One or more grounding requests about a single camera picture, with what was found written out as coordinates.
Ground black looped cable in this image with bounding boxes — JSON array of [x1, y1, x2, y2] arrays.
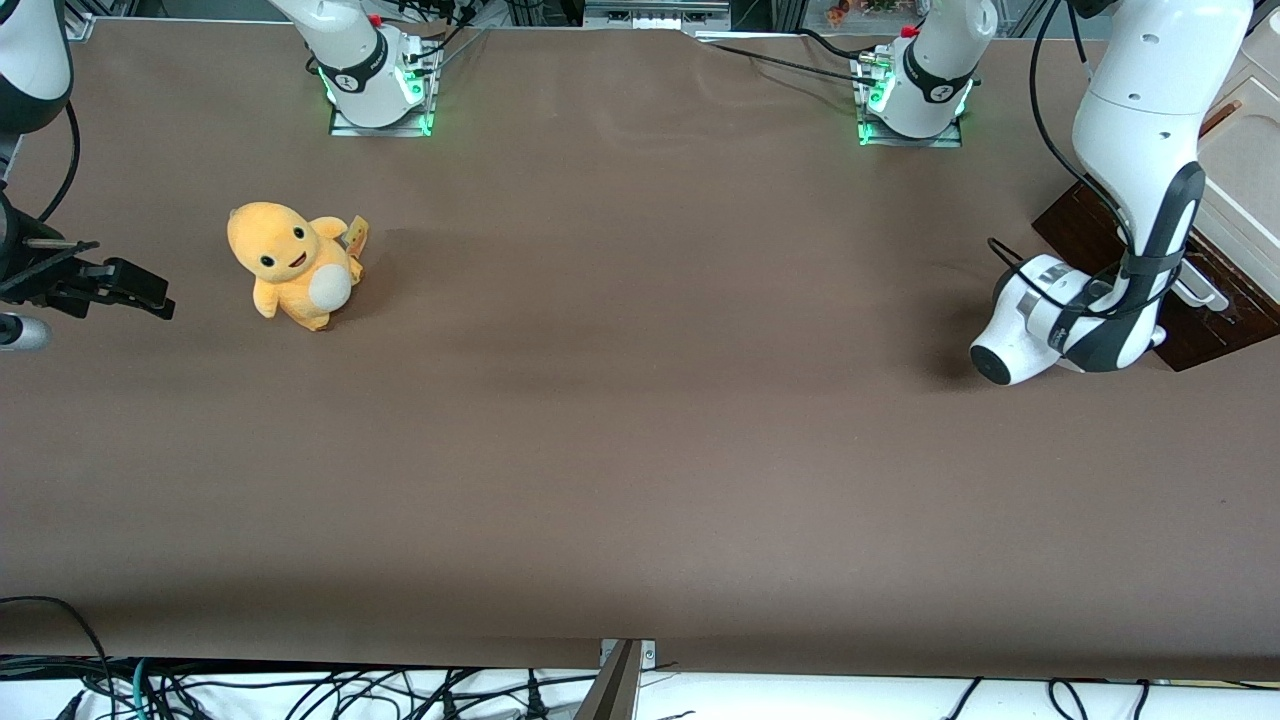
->
[[0, 596, 113, 720]]

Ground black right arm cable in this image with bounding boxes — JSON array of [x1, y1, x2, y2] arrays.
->
[[38, 100, 82, 226]]

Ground long black table cable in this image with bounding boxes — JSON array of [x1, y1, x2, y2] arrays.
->
[[695, 38, 881, 89]]

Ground brown wooden drawer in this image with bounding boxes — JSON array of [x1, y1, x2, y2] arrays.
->
[[1150, 230, 1280, 339]]

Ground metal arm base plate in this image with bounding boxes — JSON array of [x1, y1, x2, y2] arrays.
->
[[328, 40, 438, 138], [856, 50, 964, 149]]

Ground white drawer handle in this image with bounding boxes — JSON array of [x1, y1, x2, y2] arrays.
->
[[1173, 272, 1233, 313]]

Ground orange small objects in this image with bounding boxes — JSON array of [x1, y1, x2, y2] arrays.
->
[[825, 0, 901, 27]]

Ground grey metal frame rail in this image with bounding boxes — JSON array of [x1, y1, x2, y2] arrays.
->
[[583, 0, 733, 31]]

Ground grey diagonal base cable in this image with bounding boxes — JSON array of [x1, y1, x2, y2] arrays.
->
[[432, 24, 492, 73]]

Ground brown table cover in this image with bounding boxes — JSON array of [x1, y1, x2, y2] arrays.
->
[[0, 15, 1280, 683]]

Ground short black table cable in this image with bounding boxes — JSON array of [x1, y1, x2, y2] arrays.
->
[[797, 28, 876, 66]]

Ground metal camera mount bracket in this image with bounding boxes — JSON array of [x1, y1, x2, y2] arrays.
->
[[598, 638, 658, 669]]

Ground yellow plush toy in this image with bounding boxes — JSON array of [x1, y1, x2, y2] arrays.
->
[[226, 201, 369, 332]]

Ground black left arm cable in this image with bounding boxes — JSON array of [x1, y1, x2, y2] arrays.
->
[[988, 0, 1176, 323]]

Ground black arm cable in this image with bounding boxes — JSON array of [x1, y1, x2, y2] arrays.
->
[[988, 0, 1176, 323], [38, 100, 82, 226]]

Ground dark camera mount post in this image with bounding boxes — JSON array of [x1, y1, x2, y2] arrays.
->
[[575, 640, 643, 720]]

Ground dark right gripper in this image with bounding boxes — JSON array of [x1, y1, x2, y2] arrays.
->
[[0, 190, 177, 322]]

